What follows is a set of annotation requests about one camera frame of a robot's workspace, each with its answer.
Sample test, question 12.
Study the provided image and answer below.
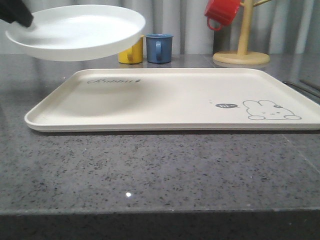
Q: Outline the white round plate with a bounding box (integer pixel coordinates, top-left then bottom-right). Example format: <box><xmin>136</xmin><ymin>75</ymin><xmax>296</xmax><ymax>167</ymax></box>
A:
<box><xmin>5</xmin><ymin>4</ymin><xmax>146</xmax><ymax>62</ymax></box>

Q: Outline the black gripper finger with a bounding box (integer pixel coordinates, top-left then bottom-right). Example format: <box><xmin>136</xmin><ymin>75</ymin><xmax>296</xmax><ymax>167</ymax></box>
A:
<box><xmin>0</xmin><ymin>0</ymin><xmax>34</xmax><ymax>27</ymax></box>

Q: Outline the red enamel mug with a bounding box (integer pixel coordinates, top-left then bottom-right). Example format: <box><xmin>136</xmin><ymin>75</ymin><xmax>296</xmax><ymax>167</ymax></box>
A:
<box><xmin>204</xmin><ymin>0</ymin><xmax>241</xmax><ymax>31</ymax></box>

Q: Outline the yellow enamel mug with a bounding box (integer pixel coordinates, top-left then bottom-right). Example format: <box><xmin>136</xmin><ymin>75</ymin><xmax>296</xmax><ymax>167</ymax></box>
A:
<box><xmin>118</xmin><ymin>35</ymin><xmax>144</xmax><ymax>64</ymax></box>

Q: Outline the cream rabbit serving tray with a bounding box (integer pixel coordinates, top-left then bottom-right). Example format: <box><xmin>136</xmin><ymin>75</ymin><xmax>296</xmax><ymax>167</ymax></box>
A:
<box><xmin>24</xmin><ymin>68</ymin><xmax>320</xmax><ymax>132</ymax></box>

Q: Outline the blue enamel mug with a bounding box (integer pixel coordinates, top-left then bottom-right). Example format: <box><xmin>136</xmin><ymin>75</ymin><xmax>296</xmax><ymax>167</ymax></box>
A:
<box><xmin>145</xmin><ymin>33</ymin><xmax>173</xmax><ymax>64</ymax></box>

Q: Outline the wooden mug tree stand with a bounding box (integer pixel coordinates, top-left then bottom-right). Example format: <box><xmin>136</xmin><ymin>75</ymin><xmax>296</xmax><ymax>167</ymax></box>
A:
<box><xmin>212</xmin><ymin>0</ymin><xmax>270</xmax><ymax>65</ymax></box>

